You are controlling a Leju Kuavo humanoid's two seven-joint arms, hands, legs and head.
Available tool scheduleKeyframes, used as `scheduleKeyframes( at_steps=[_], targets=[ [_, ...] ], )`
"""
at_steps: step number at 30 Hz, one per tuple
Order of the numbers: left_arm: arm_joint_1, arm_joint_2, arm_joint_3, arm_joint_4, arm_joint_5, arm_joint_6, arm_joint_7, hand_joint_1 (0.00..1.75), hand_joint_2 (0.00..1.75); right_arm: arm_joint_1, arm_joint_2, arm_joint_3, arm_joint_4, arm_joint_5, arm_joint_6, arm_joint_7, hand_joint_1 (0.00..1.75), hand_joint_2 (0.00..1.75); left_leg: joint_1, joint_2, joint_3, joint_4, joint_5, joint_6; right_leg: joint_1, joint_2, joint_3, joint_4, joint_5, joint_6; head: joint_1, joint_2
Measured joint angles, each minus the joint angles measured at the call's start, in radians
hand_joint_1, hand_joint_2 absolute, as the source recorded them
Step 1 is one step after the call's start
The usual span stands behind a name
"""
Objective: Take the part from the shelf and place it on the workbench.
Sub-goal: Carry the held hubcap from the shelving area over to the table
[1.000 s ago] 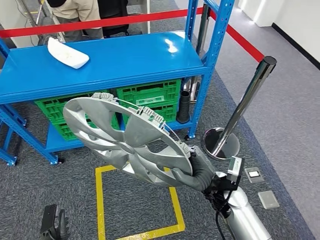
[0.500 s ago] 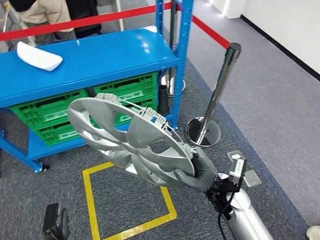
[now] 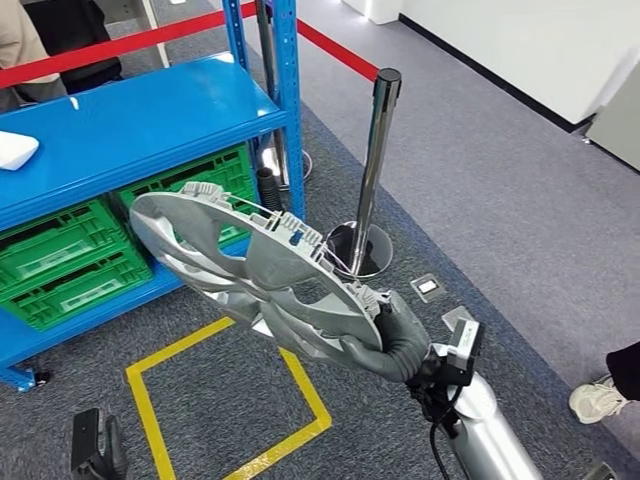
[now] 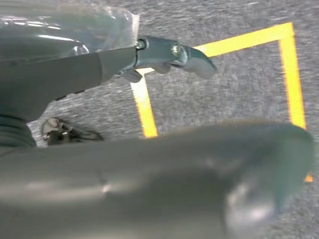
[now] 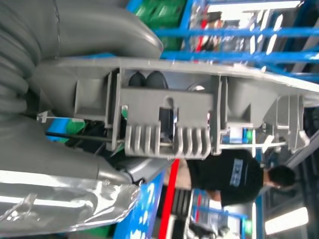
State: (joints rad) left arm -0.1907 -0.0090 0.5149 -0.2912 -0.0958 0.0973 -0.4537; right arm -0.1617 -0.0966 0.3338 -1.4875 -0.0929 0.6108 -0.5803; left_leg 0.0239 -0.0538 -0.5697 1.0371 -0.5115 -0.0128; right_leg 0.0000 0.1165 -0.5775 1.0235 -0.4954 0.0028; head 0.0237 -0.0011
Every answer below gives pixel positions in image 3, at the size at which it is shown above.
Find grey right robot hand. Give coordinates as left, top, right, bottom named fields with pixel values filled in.
left=340, top=290, right=432, bottom=386

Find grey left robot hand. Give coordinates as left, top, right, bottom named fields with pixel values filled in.
left=102, top=415, right=130, bottom=480

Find grey plastic wheel hubcap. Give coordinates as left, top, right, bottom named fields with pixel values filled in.
left=128, top=180, right=393, bottom=372

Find blue metal shelf rack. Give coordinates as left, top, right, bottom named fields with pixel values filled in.
left=0, top=0, right=307, bottom=393

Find white curved plastic part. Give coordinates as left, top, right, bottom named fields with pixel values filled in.
left=0, top=131, right=40, bottom=172

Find steel floor socket box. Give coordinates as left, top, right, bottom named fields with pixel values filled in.
left=581, top=461, right=618, bottom=480
left=410, top=273, right=446, bottom=305

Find steel floor cover plate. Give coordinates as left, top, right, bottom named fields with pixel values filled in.
left=441, top=305, right=476, bottom=333

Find black ribbed rubber bellows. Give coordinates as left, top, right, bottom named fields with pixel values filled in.
left=256, top=166, right=285, bottom=215

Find red barrier belt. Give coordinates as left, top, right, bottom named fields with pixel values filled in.
left=296, top=18, right=381, bottom=84
left=0, top=1, right=258, bottom=91

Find grey cabinet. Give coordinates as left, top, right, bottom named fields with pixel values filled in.
left=585, top=66, right=640, bottom=175

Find black office chair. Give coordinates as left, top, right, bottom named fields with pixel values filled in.
left=22, top=0, right=124, bottom=95

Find white desk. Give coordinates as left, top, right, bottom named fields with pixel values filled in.
left=107, top=0, right=171, bottom=71

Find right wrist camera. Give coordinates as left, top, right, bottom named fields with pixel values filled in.
left=407, top=317, right=485, bottom=409

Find chrome stanchion post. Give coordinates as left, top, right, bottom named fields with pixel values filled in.
left=325, top=67, right=402, bottom=280
left=254, top=0, right=313, bottom=192

